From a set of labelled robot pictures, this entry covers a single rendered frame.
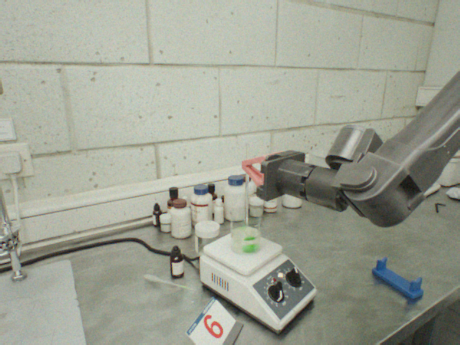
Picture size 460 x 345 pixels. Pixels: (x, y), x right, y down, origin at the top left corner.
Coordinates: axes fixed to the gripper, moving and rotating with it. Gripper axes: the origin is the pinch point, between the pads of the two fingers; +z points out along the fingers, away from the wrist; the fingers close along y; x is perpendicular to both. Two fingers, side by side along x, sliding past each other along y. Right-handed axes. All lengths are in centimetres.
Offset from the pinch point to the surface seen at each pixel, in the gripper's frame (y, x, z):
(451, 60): -146, -24, 4
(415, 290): -22.0, 24.8, -26.1
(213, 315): 13.0, 23.0, -5.4
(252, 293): 6.6, 20.2, -8.4
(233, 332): 11.3, 25.4, -8.7
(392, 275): -23.8, 24.9, -21.0
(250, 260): 3.1, 17.1, -4.4
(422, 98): -142, -5, 12
